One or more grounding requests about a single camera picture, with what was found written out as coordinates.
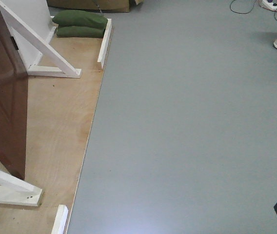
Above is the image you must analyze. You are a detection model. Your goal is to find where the brown wooden door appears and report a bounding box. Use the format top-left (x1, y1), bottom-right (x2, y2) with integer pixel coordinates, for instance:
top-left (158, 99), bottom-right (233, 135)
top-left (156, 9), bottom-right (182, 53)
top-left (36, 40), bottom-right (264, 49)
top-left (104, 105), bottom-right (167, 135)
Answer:
top-left (0, 11), bottom-right (28, 179)

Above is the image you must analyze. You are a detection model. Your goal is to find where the brown plywood base board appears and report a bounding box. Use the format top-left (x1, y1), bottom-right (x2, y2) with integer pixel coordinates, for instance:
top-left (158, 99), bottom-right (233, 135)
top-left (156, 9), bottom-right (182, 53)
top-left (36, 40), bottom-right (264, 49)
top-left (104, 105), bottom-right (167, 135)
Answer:
top-left (0, 25), bottom-right (115, 234)

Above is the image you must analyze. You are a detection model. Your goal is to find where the white diagonal wooden brace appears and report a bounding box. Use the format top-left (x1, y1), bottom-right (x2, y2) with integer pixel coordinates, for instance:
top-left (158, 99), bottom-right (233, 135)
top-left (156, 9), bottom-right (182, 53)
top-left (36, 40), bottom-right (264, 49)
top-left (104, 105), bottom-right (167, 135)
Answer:
top-left (0, 0), bottom-right (81, 78)

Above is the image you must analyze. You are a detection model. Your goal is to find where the lower green sandbag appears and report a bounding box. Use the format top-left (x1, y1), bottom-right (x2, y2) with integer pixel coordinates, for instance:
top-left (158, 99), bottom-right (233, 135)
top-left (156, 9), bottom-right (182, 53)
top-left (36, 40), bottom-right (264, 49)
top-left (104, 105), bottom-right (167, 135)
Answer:
top-left (56, 25), bottom-right (105, 38)

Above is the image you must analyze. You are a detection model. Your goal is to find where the green sandbag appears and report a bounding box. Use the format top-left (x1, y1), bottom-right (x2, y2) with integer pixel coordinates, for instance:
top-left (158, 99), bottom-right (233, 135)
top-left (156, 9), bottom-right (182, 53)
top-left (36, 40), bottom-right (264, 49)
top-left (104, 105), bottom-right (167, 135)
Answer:
top-left (56, 25), bottom-right (105, 38)
top-left (52, 10), bottom-right (108, 29)

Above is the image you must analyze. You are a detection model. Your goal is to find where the large cardboard box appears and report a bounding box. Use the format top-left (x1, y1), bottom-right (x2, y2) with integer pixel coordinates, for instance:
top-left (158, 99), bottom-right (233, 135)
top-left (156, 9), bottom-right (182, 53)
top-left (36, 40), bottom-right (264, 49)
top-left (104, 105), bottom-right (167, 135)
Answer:
top-left (47, 0), bottom-right (144, 13)

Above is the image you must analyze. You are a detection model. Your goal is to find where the upper green sandbag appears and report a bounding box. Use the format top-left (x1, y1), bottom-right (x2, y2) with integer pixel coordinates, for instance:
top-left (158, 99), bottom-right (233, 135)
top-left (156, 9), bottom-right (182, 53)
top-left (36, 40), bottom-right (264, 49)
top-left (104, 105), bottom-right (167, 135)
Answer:
top-left (52, 10), bottom-right (108, 29)

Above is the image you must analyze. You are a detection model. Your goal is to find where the white near wooden brace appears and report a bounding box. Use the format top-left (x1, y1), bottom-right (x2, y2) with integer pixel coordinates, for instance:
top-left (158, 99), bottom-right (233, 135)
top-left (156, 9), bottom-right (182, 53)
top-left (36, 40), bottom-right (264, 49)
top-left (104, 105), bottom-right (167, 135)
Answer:
top-left (0, 170), bottom-right (43, 207)

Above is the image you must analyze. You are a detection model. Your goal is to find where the white power strip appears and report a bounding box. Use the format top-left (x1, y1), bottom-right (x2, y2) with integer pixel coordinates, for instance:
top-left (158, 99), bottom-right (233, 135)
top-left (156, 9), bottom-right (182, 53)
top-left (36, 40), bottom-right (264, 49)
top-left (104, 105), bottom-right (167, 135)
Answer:
top-left (261, 0), bottom-right (277, 11)

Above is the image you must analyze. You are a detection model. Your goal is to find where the white wooden edge rail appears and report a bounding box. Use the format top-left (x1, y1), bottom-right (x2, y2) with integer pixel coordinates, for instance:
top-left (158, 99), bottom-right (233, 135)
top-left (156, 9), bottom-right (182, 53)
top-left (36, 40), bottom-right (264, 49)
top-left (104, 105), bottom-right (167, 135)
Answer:
top-left (97, 19), bottom-right (113, 70)

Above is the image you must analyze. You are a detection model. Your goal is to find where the steel guy wire with turnbuckle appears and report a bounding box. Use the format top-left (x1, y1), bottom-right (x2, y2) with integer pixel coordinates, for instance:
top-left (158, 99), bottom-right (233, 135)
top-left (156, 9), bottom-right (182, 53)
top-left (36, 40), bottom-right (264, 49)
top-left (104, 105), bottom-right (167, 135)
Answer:
top-left (93, 0), bottom-right (104, 17)

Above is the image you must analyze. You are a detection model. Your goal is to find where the white short rail near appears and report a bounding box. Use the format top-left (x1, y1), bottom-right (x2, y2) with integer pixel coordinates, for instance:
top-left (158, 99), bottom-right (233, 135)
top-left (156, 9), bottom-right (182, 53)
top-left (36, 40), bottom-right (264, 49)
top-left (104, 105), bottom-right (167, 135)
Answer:
top-left (51, 204), bottom-right (68, 234)

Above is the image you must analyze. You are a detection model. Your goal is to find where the white wall panel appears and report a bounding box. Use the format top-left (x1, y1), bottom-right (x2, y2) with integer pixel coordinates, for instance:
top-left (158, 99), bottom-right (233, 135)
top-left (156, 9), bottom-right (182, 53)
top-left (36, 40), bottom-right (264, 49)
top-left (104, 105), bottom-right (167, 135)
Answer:
top-left (0, 0), bottom-right (55, 70)

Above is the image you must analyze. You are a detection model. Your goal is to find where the black looping cable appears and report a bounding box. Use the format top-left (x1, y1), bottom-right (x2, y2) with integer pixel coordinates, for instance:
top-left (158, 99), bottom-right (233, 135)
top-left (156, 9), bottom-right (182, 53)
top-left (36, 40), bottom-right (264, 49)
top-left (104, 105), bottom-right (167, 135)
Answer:
top-left (230, 0), bottom-right (263, 14)

